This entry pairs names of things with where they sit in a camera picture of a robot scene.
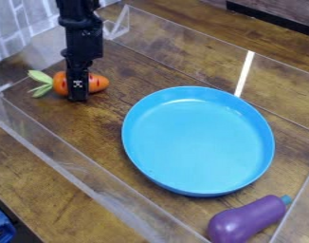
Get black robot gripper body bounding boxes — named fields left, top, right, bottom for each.
left=58, top=15, right=102, bottom=70

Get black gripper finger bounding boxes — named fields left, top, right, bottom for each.
left=65, top=63, right=90, bottom=102

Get orange toy carrot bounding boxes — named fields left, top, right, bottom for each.
left=28, top=70, right=109, bottom=98

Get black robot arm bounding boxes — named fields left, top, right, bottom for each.
left=56, top=0, right=102, bottom=102

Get white grid curtain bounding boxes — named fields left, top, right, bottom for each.
left=0, top=0, right=70, bottom=62

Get blue plastic plate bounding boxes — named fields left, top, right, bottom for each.
left=121, top=86, right=274, bottom=197

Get blue object at corner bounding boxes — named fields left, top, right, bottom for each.
left=0, top=210, right=16, bottom=243

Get purple toy eggplant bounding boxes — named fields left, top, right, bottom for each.
left=208, top=195, right=291, bottom=243

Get clear acrylic enclosure wall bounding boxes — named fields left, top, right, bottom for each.
left=0, top=0, right=309, bottom=243

